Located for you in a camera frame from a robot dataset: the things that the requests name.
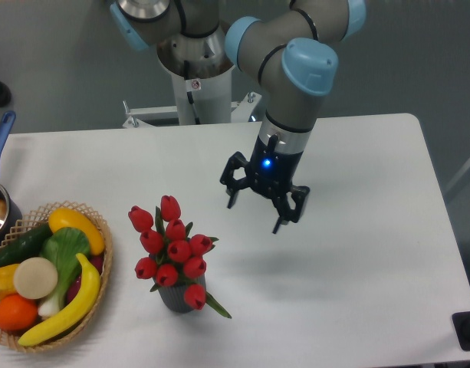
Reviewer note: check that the black device at table edge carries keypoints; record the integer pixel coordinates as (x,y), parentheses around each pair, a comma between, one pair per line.
(461,321)

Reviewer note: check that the yellow bell pepper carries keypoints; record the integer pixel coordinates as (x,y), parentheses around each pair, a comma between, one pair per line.
(7,286)

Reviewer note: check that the white frame at right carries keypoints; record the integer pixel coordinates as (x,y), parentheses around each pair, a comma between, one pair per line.
(458,182)

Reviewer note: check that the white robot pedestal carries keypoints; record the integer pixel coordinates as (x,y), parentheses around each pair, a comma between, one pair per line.
(201,76)

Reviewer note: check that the yellow banana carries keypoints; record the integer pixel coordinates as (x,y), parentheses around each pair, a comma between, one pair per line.
(70,315)

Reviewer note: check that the woven wicker basket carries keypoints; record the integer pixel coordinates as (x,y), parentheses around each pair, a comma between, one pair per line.
(31,220)

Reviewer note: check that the green cucumber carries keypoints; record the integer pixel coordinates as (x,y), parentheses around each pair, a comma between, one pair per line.
(25,246)

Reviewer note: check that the beige round slice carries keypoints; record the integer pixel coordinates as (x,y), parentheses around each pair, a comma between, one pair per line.
(35,278)

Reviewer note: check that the dark red vegetable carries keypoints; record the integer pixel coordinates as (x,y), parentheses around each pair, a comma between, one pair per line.
(98,262)

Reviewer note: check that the dark grey ribbed vase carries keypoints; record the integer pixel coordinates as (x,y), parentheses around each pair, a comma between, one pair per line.
(185,295)

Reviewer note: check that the red tulip bouquet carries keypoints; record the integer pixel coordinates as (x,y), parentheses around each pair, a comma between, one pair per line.
(172,252)

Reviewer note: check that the orange fruit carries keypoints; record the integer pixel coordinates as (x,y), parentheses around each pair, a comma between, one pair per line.
(17,313)

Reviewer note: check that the green bok choy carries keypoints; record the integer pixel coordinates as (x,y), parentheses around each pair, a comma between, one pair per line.
(61,249)

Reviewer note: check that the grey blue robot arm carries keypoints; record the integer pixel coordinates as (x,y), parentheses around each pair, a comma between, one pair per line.
(290,57)

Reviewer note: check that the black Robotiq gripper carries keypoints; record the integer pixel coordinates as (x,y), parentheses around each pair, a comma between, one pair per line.
(269,173)

